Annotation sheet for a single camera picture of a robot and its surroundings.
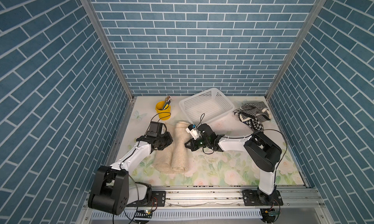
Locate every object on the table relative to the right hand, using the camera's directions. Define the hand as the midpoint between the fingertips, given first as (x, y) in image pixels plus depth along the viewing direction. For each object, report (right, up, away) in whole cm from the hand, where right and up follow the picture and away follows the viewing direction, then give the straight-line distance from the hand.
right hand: (185, 146), depth 87 cm
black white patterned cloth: (+44, +19, +6) cm, 49 cm away
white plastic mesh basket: (+17, +25, +28) cm, 41 cm away
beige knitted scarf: (-5, -5, -6) cm, 9 cm away
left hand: (-5, +4, 0) cm, 7 cm away
